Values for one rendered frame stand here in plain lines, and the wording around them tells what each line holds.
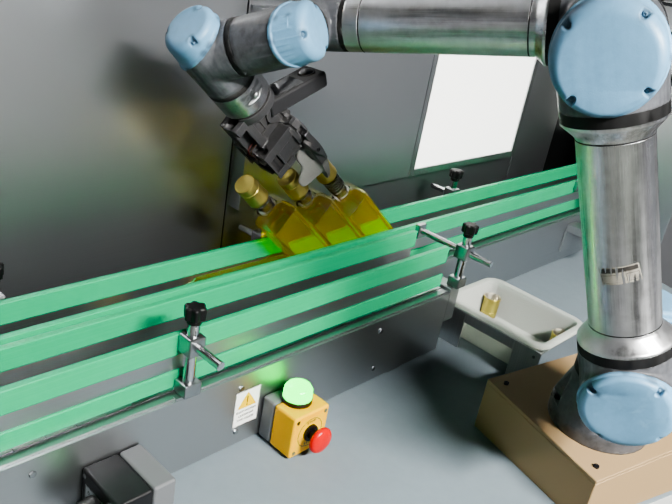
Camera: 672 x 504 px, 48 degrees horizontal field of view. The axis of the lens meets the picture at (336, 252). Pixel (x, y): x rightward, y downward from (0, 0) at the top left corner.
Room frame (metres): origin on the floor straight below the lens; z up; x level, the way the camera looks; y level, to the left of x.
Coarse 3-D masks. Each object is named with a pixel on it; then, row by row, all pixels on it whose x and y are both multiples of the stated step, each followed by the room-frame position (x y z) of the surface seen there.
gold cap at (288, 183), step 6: (288, 174) 1.12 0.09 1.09; (294, 174) 1.11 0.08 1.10; (282, 180) 1.11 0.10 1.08; (288, 180) 1.11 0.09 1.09; (294, 180) 1.10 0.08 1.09; (282, 186) 1.10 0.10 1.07; (288, 186) 1.10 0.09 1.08; (294, 186) 1.11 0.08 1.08; (300, 186) 1.12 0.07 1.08; (306, 186) 1.13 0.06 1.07; (288, 192) 1.11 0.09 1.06; (294, 192) 1.11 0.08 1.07; (300, 192) 1.12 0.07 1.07; (306, 192) 1.13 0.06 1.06; (294, 198) 1.12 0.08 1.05; (300, 198) 1.12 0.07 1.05
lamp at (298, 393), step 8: (288, 384) 0.91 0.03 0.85; (296, 384) 0.91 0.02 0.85; (304, 384) 0.91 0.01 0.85; (288, 392) 0.90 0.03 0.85; (296, 392) 0.89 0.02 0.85; (304, 392) 0.90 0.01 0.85; (312, 392) 0.91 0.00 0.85; (288, 400) 0.89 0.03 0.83; (296, 400) 0.89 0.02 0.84; (304, 400) 0.89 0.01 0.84; (296, 408) 0.89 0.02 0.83
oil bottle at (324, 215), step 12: (312, 192) 1.16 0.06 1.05; (312, 204) 1.14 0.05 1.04; (324, 204) 1.15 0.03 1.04; (336, 204) 1.17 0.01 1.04; (312, 216) 1.14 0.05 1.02; (324, 216) 1.15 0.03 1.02; (336, 216) 1.17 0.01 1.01; (324, 228) 1.16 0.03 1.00; (336, 228) 1.18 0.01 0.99; (348, 228) 1.20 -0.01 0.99; (336, 240) 1.18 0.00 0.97; (348, 240) 1.21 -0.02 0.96
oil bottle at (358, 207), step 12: (348, 192) 1.21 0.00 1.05; (360, 192) 1.22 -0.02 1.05; (348, 204) 1.20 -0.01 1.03; (360, 204) 1.22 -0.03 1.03; (372, 204) 1.25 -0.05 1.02; (348, 216) 1.21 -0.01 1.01; (360, 216) 1.23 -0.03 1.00; (372, 216) 1.25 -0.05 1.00; (360, 228) 1.23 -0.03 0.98; (372, 228) 1.26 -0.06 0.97; (384, 228) 1.28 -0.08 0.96
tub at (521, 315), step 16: (464, 288) 1.35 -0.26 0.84; (480, 288) 1.39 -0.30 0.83; (496, 288) 1.42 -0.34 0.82; (512, 288) 1.40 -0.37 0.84; (464, 304) 1.28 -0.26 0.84; (480, 304) 1.40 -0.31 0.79; (512, 304) 1.39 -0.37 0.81; (528, 304) 1.37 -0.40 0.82; (544, 304) 1.35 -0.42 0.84; (496, 320) 1.25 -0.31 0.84; (512, 320) 1.38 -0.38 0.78; (528, 320) 1.36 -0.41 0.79; (544, 320) 1.34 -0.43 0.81; (560, 320) 1.32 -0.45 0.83; (576, 320) 1.31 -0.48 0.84; (512, 336) 1.21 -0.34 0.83; (528, 336) 1.34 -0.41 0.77; (544, 336) 1.33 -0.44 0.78; (560, 336) 1.23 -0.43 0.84
